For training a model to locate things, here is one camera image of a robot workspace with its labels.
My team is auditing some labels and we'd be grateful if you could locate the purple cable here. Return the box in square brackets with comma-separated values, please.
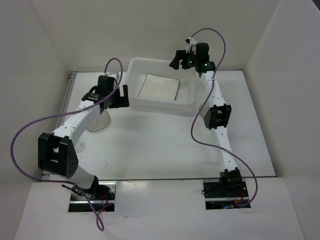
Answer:
[190, 27, 260, 210]
[11, 57, 123, 231]

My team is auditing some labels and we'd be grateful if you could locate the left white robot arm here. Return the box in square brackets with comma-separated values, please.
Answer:
[37, 72, 130, 200]

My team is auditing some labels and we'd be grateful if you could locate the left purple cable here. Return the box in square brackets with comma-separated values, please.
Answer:
[11, 57, 123, 231]

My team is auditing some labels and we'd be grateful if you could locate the square white plate black rim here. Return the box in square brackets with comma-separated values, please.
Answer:
[138, 73, 181, 101]

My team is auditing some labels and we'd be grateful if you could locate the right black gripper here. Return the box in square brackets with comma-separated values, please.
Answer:
[168, 47, 199, 70]

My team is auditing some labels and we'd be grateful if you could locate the clear plastic cup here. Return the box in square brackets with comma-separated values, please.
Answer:
[74, 140, 84, 153]

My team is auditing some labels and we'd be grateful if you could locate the aluminium rail left edge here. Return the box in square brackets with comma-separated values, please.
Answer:
[60, 71, 78, 114]

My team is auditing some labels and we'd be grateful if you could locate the white plastic bin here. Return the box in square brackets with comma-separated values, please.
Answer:
[125, 57, 199, 116]

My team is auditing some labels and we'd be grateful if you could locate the clear glass dish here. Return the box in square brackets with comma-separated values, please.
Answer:
[86, 110, 111, 133]

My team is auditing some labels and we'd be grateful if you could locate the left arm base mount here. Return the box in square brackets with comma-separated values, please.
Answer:
[68, 181, 116, 213]

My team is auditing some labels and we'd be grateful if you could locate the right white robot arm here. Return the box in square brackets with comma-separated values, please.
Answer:
[169, 37, 243, 197]

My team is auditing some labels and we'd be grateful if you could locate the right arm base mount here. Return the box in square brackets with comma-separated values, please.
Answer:
[201, 179, 251, 210]

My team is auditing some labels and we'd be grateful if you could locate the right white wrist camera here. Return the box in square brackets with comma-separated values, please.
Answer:
[185, 37, 197, 49]

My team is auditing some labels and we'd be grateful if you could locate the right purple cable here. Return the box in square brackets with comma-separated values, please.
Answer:
[190, 27, 260, 210]

